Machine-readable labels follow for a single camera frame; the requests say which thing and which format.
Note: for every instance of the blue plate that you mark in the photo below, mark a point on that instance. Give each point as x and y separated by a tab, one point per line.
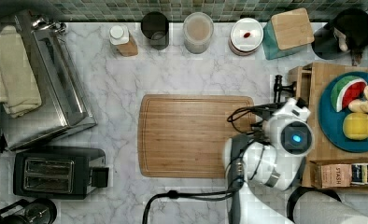
331	122

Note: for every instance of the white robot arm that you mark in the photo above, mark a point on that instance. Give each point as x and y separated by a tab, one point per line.
272	155

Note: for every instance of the wooden drawer with black handle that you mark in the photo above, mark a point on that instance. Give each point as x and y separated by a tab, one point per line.
299	85

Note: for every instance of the pink pot with white lid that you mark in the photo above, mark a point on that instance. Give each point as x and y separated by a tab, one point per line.
245	36

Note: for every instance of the white paper towel roll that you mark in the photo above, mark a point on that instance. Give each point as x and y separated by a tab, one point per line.
318	208

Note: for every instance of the stainless steel toaster oven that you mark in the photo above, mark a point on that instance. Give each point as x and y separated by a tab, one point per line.
65	109

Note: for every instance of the toy watermelon slice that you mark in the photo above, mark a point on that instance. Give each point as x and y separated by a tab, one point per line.
346	90

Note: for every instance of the black utensil holder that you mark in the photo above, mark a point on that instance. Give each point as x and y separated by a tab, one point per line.
346	33

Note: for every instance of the wooden drawer cabinet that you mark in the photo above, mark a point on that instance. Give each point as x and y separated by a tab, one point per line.
323	151

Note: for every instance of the folded beige towel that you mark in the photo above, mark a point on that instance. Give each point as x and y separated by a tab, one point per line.
19	92

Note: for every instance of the wooden cutting board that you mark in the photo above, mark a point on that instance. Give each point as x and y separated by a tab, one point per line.
183	136

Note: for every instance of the yellow toy lemon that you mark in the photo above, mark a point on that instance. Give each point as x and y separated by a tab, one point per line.
355	126

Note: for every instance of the wooden tea bag box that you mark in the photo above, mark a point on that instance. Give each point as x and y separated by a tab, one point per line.
338	175

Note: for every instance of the black two-slot toaster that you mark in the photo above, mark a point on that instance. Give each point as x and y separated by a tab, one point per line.
67	173

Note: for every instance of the teal canister with wooden lid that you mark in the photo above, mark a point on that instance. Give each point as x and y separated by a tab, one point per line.
287	33

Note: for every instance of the black paper towel holder base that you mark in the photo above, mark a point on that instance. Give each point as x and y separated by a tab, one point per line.
299	192

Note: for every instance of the clear jar of colourful pasta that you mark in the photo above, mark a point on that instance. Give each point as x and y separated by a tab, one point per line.
198	29

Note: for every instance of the dark grey canister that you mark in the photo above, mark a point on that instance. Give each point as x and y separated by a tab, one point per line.
155	27

